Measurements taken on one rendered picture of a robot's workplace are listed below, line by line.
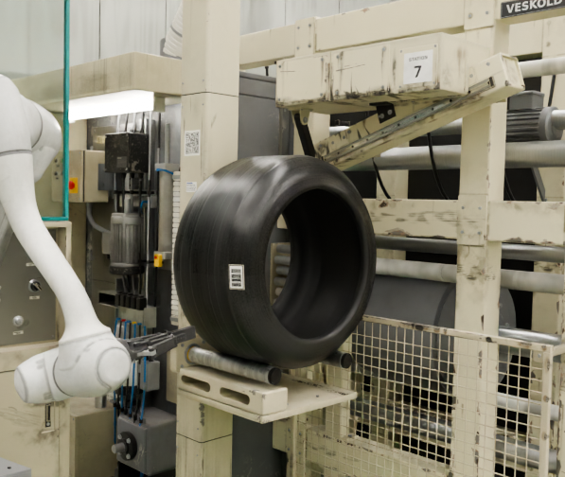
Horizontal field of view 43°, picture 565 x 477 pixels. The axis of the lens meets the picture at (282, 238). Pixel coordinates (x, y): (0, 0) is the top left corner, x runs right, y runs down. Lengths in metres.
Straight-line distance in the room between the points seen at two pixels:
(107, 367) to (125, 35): 10.29
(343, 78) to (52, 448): 1.39
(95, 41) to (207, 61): 9.30
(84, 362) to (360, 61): 1.15
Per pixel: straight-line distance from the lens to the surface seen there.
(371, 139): 2.21
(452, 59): 1.99
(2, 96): 1.65
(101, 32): 11.49
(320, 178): 1.91
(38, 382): 1.56
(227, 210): 1.79
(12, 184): 1.62
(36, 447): 2.34
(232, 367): 1.96
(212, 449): 2.29
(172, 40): 2.80
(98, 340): 1.45
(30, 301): 2.29
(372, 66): 2.07
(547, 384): 1.96
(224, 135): 2.18
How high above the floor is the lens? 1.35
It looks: 3 degrees down
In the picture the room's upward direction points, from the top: 1 degrees clockwise
